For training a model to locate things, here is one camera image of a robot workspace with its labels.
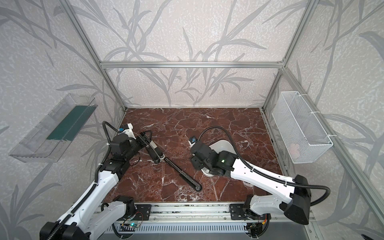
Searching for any clear plastic wall bin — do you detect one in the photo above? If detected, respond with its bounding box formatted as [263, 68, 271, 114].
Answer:
[9, 94, 98, 163]

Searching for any white oval tray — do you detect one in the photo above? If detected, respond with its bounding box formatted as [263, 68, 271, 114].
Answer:
[202, 140, 239, 178]

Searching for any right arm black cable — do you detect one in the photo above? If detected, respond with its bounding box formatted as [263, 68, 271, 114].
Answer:
[197, 125, 331, 207]

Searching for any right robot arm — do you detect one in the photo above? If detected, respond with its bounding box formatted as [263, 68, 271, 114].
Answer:
[190, 139, 331, 225]

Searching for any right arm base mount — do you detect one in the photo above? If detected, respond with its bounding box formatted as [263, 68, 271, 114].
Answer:
[229, 204, 271, 221]

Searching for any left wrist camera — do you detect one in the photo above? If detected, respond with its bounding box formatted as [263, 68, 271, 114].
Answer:
[119, 123, 136, 139]

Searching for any aluminium front rail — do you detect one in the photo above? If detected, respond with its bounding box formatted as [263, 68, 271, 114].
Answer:
[89, 201, 316, 224]

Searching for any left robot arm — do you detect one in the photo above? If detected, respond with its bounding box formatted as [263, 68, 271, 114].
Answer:
[40, 129, 152, 240]

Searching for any white wire basket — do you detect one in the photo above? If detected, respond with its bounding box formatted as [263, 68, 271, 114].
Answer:
[272, 91, 333, 164]

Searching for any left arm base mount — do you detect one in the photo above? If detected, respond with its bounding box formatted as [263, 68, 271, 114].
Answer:
[119, 204, 152, 222]

